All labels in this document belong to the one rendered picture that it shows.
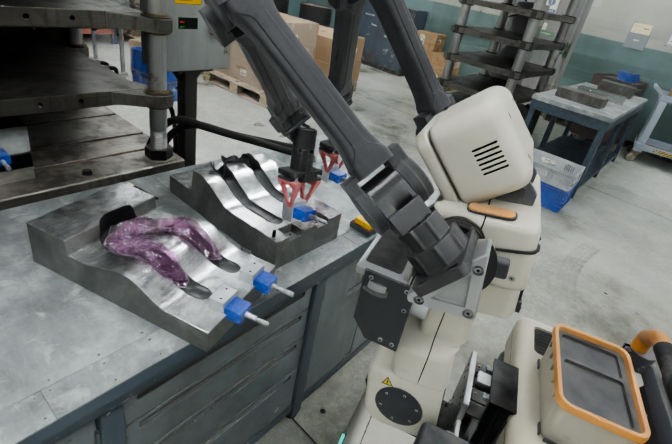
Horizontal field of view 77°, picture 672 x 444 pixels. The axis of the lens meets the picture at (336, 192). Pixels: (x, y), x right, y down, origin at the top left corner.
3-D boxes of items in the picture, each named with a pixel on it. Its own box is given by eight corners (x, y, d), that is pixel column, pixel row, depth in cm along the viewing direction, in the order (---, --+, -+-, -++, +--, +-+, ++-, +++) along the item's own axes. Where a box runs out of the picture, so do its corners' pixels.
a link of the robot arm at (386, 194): (409, 245, 59) (438, 220, 60) (364, 187, 59) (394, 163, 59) (393, 238, 68) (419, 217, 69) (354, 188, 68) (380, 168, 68)
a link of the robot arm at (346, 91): (345, -14, 87) (381, -34, 91) (326, -28, 89) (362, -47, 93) (330, 118, 125) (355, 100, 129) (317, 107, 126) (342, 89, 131)
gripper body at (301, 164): (276, 174, 107) (279, 145, 105) (304, 171, 114) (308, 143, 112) (295, 181, 103) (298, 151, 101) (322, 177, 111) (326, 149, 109)
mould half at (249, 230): (336, 237, 131) (344, 200, 125) (273, 270, 112) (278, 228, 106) (235, 173, 157) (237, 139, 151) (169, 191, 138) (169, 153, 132)
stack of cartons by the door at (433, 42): (454, 90, 743) (470, 41, 704) (445, 91, 720) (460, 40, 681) (414, 76, 789) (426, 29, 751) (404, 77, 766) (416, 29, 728)
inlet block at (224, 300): (273, 326, 92) (275, 307, 89) (260, 342, 87) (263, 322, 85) (222, 302, 95) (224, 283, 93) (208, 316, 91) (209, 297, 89)
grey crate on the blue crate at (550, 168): (580, 182, 383) (587, 167, 376) (566, 193, 354) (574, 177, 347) (515, 156, 416) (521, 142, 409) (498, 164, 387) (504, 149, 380)
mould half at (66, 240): (273, 282, 108) (278, 247, 103) (207, 352, 86) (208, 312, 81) (123, 215, 122) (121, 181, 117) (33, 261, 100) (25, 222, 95)
